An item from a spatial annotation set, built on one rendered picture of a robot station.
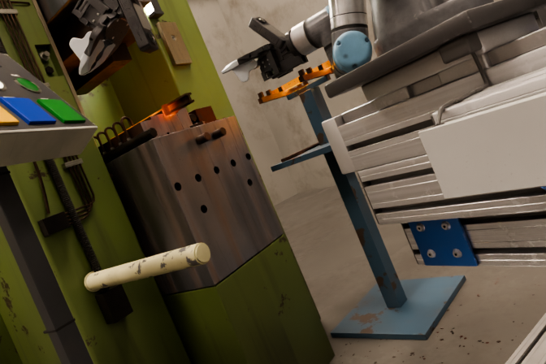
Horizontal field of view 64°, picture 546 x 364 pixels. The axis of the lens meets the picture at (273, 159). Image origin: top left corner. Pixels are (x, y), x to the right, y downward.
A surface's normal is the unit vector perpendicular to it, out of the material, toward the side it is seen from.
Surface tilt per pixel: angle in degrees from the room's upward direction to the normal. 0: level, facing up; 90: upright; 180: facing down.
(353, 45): 90
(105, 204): 90
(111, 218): 90
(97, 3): 90
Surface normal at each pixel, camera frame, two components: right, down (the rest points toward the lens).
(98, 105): 0.76, -0.29
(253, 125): 0.51, -0.18
